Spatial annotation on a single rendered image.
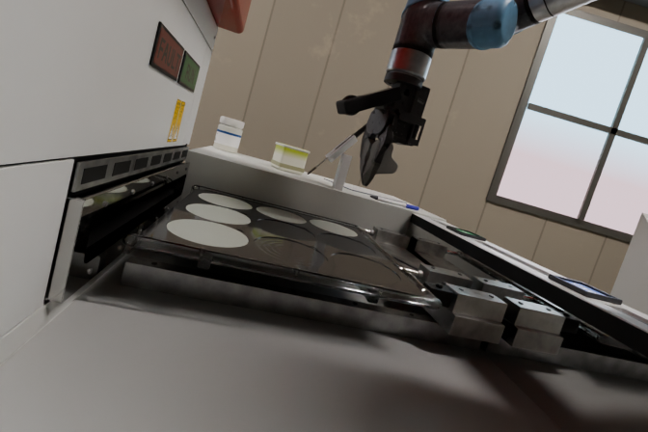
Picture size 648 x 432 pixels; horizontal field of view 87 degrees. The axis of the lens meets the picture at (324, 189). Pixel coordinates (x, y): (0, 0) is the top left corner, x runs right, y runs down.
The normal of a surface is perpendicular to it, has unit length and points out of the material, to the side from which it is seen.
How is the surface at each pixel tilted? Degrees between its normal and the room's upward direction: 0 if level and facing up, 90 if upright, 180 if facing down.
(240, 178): 90
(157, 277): 90
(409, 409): 0
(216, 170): 90
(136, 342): 0
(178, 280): 90
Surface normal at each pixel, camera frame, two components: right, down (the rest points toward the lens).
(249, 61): 0.00, 0.10
